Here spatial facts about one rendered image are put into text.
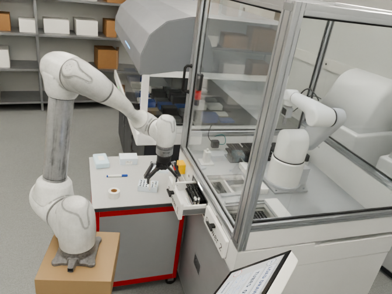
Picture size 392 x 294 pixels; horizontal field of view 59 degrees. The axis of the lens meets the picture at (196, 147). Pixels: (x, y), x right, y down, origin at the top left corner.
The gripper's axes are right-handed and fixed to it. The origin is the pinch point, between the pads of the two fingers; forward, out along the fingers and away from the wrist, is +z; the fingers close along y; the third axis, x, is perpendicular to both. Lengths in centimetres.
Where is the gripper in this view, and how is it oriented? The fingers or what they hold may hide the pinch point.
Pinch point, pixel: (161, 186)
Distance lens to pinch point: 192.2
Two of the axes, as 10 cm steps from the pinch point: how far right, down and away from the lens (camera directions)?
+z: -1.1, 8.9, 4.5
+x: -2.8, -4.6, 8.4
